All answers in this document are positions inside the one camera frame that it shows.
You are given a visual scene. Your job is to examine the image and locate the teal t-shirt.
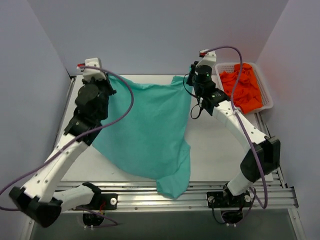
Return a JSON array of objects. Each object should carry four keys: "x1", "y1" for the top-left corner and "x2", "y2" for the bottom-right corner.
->
[{"x1": 93, "y1": 76, "x2": 191, "y2": 195}]

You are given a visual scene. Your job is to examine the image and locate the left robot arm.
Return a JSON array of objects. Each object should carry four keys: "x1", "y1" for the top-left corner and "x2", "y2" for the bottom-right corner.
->
[{"x1": 9, "y1": 77, "x2": 116, "y2": 228}]

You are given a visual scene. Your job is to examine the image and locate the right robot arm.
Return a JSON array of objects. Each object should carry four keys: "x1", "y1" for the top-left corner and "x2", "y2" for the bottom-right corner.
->
[{"x1": 186, "y1": 61, "x2": 281, "y2": 207}]

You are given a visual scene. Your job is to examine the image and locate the orange t-shirt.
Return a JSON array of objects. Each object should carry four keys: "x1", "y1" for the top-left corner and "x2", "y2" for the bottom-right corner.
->
[{"x1": 219, "y1": 63, "x2": 263, "y2": 114}]

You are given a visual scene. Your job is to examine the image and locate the white plastic basket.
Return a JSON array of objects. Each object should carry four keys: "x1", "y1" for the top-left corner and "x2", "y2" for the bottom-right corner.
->
[{"x1": 215, "y1": 62, "x2": 274, "y2": 114}]

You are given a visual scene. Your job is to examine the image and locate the black cable on right wrist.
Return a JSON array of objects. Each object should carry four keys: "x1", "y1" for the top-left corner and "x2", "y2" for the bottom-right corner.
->
[{"x1": 183, "y1": 72, "x2": 204, "y2": 120}]

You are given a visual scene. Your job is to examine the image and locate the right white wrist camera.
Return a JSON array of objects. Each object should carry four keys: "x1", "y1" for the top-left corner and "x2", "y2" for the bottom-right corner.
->
[{"x1": 197, "y1": 49, "x2": 217, "y2": 69}]

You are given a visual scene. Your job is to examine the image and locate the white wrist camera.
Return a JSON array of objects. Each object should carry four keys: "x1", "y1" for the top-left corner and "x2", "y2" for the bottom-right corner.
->
[
  {"x1": 77, "y1": 57, "x2": 107, "y2": 83},
  {"x1": 197, "y1": 49, "x2": 217, "y2": 69}
]

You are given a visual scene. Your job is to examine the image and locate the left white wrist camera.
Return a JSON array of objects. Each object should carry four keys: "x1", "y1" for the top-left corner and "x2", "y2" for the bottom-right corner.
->
[{"x1": 77, "y1": 57, "x2": 107, "y2": 83}]

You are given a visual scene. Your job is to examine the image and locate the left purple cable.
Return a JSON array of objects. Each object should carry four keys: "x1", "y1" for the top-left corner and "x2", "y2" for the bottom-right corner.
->
[{"x1": 0, "y1": 65, "x2": 135, "y2": 211}]

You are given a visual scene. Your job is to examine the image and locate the purple cable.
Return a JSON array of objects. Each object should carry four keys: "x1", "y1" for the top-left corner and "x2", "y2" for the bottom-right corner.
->
[
  {"x1": 204, "y1": 45, "x2": 267, "y2": 209},
  {"x1": 0, "y1": 65, "x2": 135, "y2": 211}
]

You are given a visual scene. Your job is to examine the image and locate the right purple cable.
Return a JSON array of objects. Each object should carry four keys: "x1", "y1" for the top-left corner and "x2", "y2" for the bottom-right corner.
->
[{"x1": 204, "y1": 45, "x2": 267, "y2": 209}]

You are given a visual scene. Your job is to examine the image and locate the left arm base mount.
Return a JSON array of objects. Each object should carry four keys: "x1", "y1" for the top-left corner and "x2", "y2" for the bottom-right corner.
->
[{"x1": 78, "y1": 193, "x2": 118, "y2": 227}]

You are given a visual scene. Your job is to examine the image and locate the aluminium mounting rail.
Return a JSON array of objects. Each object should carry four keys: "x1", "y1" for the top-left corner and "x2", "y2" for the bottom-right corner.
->
[{"x1": 54, "y1": 181, "x2": 299, "y2": 212}]

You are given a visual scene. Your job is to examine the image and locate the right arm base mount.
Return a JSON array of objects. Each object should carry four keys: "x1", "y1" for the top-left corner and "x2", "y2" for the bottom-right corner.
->
[{"x1": 206, "y1": 191, "x2": 255, "y2": 227}]

